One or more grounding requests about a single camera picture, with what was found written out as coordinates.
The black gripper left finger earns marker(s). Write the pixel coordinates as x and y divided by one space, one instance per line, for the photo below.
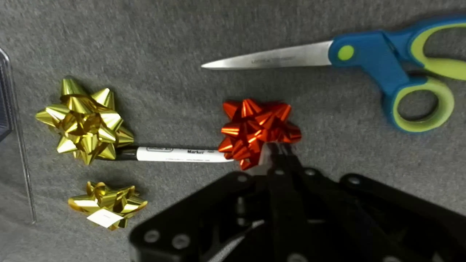
274 161

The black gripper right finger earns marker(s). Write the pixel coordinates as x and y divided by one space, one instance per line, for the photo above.
293 164

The red gift bow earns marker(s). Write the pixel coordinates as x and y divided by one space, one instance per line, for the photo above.
253 126

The white marker pen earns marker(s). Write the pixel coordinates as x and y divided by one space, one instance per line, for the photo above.
171 155

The blue green scissors near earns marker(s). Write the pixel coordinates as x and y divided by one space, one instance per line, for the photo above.
382 56

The small gold gift bow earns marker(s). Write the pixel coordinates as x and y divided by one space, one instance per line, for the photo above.
108 207

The large gold gift bow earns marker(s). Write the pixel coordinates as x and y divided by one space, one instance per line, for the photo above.
88 125

